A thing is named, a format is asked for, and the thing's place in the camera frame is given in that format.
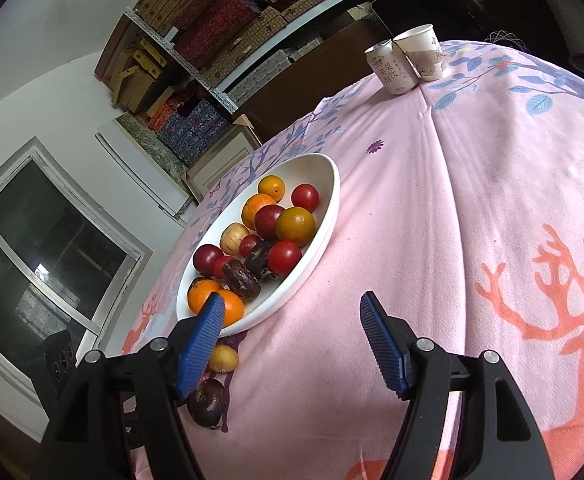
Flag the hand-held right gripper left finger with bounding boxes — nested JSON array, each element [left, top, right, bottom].
[[32, 293, 227, 480]]

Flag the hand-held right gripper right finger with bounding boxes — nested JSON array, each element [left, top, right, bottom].
[[360, 291, 555, 480]]

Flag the small pale yellow fruit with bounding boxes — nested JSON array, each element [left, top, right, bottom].
[[207, 344, 240, 374]]

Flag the red plum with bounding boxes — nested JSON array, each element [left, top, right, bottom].
[[193, 244, 224, 274], [254, 204, 287, 240]]

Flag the large pale yellow fruit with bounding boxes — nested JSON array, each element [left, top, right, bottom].
[[219, 223, 251, 256]]

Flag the white oval plate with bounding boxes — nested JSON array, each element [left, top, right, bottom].
[[176, 153, 341, 338]]

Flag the small orange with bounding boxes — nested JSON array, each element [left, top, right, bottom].
[[242, 193, 275, 231], [188, 278, 223, 313]]

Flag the white framed sliding window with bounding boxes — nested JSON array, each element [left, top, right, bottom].
[[0, 137, 153, 411]]

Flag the pink deer printed tablecloth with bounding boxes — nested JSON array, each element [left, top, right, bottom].
[[122, 40, 584, 480]]

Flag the small yellow-orange fruit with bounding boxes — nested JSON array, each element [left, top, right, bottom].
[[258, 175, 286, 200]]

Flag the white leaning board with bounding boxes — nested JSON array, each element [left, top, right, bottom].
[[96, 119, 193, 221]]

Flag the beige framed panel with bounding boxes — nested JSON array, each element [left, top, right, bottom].
[[184, 115, 263, 201]]

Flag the grey marbled panel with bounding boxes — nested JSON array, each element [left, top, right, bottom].
[[114, 112, 187, 177]]

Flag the stack of blue patterned boxes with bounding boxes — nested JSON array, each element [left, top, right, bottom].
[[159, 99, 233, 166]]

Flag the metal shelf rack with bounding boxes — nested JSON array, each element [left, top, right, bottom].
[[122, 0, 473, 113]]

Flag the white drink can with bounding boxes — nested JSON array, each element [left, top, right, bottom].
[[364, 39, 417, 96]]

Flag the white paper cup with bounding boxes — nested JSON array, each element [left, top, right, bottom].
[[393, 24, 447, 82]]

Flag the stack of woven boxes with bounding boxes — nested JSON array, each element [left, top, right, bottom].
[[94, 0, 387, 111]]

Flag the black screen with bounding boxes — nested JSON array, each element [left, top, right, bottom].
[[371, 0, 573, 61]]

